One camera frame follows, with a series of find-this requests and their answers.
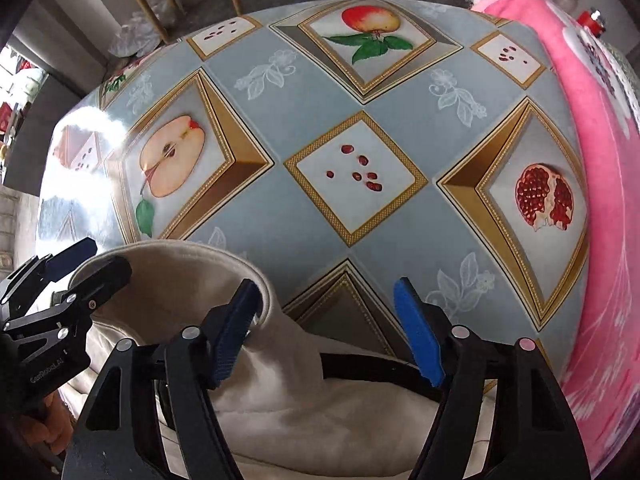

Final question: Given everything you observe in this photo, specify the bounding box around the grey lace cloth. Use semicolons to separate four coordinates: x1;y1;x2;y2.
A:
600;35;640;131

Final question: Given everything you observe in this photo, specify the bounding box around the person's left hand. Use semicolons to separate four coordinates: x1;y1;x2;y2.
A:
22;392;73;456

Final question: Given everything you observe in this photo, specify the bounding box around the fruit-printed tablecloth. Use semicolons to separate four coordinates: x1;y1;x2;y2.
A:
35;0;591;396

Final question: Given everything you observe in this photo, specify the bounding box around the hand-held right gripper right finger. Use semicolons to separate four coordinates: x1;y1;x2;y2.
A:
394;277;593;480

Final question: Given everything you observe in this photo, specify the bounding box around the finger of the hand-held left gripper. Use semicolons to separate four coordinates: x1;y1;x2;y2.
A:
5;239;98;297
62;255;133;321

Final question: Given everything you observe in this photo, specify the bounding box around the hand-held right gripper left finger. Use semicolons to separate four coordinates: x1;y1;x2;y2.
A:
62;277;263;480

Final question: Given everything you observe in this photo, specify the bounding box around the white plastic bag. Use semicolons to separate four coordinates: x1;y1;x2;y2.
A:
107;7;168;58

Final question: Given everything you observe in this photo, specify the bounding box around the red lighter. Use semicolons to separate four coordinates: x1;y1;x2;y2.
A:
577;7;608;35

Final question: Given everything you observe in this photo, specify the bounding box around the pink printed blanket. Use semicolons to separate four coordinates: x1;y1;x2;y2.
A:
470;0;640;480

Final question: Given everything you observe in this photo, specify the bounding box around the cream sweatshirt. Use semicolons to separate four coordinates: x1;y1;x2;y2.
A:
60;240;496;480

